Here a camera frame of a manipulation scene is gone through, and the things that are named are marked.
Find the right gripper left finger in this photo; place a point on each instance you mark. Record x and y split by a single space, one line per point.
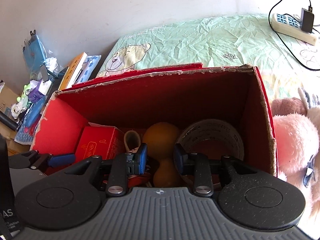
123 166

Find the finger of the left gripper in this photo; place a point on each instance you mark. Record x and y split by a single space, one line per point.
36 161

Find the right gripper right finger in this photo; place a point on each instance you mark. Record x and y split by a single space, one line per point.
197 166

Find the beige strap bundle red wrap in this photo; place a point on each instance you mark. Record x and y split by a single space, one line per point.
138 165

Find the small red gift box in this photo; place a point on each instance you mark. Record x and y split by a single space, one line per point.
106 141

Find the printed packing tape roll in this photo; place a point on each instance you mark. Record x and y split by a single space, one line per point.
213 138

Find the brown wooden gourd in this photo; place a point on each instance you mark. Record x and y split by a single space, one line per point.
161 139

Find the blue checkered cloth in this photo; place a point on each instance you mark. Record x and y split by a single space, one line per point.
26 131

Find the large red cardboard box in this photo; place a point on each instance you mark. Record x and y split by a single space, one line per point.
180 95

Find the pink white plush toy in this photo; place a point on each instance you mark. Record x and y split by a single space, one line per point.
296 125

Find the blue plastic bag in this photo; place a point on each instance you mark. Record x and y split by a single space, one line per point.
35 57

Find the green printed bed sheet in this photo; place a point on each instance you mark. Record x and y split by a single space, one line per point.
285 63

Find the white power strip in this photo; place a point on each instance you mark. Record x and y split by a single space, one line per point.
287 25

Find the black charger adapter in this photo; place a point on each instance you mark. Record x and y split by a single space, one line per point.
306 20

